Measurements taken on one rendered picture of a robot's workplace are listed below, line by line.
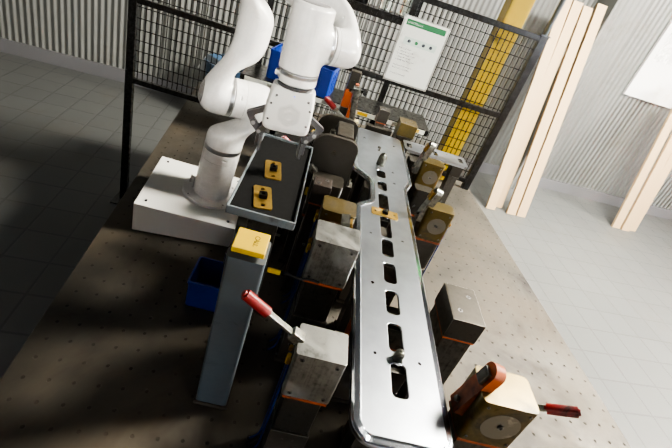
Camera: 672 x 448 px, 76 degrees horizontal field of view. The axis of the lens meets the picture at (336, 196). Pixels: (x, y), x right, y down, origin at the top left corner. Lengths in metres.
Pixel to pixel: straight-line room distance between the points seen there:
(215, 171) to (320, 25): 0.73
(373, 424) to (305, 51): 0.68
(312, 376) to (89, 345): 0.60
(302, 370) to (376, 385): 0.15
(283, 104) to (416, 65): 1.35
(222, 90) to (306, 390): 0.85
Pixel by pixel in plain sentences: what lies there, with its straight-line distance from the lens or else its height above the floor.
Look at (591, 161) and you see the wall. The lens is 5.49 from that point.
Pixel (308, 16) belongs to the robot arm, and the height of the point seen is 1.51.
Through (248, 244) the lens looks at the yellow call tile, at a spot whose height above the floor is 1.16.
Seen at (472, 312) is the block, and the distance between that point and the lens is 1.07.
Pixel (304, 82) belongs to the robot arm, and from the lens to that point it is 0.88.
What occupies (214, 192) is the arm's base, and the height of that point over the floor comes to 0.83.
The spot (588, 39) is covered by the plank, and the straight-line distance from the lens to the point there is 4.40.
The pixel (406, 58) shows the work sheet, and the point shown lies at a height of 1.27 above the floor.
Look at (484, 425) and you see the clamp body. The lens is 0.92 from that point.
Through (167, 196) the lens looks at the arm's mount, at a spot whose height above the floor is 0.80.
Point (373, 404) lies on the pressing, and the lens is 0.83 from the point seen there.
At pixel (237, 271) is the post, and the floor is 1.11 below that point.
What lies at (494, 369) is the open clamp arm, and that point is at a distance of 0.86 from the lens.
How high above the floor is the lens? 1.65
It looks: 30 degrees down
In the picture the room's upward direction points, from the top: 19 degrees clockwise
